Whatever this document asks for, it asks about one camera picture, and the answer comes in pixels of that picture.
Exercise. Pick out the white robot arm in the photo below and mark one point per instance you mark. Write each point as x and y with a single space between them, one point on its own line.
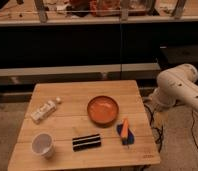
177 83

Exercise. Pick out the clear plastic bottle white cap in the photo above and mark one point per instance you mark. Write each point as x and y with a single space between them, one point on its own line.
45 110

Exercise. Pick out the black box on shelf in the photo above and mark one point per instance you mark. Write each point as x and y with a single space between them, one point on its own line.
176 55

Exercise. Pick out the orange carrot toy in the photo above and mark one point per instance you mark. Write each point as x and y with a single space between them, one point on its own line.
125 127

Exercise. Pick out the orange clutter on shelf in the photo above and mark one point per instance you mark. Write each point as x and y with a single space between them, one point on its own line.
95 7

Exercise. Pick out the black striped block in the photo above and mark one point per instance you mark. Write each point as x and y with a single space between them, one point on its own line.
85 142

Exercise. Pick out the white plastic cup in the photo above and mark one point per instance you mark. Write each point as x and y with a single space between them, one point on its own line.
42 145

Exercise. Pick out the orange ceramic bowl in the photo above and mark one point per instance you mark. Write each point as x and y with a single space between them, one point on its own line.
102 110

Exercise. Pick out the metal shelf rack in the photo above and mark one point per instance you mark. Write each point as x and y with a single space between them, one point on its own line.
45 41

